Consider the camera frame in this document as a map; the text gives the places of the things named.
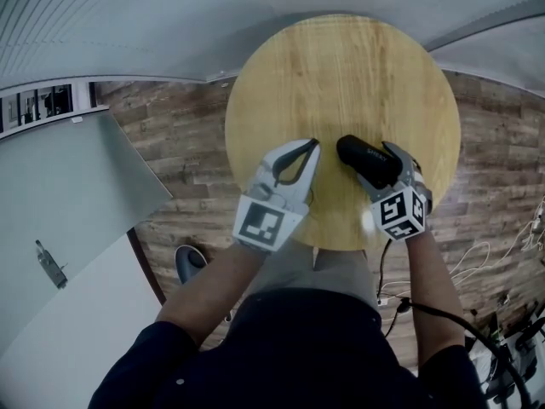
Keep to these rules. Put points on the person's khaki trousers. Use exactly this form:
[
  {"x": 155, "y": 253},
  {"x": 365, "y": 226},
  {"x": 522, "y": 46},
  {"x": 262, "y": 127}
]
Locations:
[{"x": 315, "y": 271}]

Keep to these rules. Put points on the person's left forearm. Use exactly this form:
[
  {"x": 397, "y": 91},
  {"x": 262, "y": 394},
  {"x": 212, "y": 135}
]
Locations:
[{"x": 213, "y": 292}]

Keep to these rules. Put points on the person's dark shirt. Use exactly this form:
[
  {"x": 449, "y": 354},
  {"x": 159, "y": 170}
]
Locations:
[{"x": 289, "y": 356}]

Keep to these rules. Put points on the white power strip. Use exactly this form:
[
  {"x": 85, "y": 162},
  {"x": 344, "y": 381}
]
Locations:
[{"x": 382, "y": 301}]

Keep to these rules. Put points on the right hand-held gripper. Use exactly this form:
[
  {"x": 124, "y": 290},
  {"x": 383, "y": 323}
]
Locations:
[{"x": 402, "y": 213}]

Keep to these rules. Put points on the person's right forearm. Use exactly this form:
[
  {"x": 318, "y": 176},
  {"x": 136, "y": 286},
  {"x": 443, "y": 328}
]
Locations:
[{"x": 434, "y": 296}]

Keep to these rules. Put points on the frosted glass door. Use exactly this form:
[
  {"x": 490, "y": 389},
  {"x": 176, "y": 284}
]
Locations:
[{"x": 64, "y": 177}]

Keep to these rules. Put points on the grey shoe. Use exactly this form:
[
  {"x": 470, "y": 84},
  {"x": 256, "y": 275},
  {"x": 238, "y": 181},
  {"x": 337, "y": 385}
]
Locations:
[{"x": 191, "y": 264}]

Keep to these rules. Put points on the black cylindrical object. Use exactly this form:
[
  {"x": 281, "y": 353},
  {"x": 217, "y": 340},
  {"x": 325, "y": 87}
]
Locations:
[{"x": 368, "y": 160}]

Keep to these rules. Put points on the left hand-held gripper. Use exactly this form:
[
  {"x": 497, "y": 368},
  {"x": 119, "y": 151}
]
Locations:
[{"x": 264, "y": 220}]

